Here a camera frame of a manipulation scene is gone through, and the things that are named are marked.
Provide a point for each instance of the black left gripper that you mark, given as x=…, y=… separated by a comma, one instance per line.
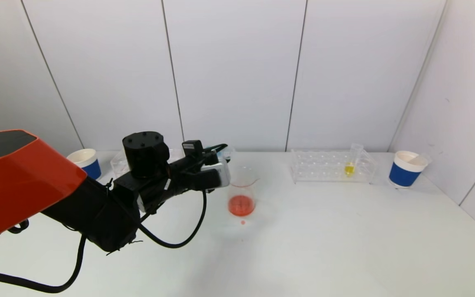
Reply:
x=188, y=171

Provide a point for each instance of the blue pigment test tube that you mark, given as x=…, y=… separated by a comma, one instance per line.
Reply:
x=227, y=153

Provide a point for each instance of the red pigment test tube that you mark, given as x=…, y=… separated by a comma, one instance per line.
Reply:
x=422, y=157

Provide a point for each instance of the black and orange left arm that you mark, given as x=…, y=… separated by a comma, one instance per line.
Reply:
x=23, y=181

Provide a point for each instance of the clear glass beaker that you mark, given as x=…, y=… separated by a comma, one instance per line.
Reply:
x=243, y=202

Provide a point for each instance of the clear acrylic test tube rack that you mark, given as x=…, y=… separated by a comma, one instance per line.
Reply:
x=118, y=165
x=324, y=169

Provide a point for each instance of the yellow pigment test tube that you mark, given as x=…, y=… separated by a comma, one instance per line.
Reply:
x=349, y=169

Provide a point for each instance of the blue and white paper cup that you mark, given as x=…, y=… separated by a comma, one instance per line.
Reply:
x=404, y=173
x=91, y=167

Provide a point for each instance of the white wrist camera with mount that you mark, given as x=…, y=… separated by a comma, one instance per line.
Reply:
x=217, y=175

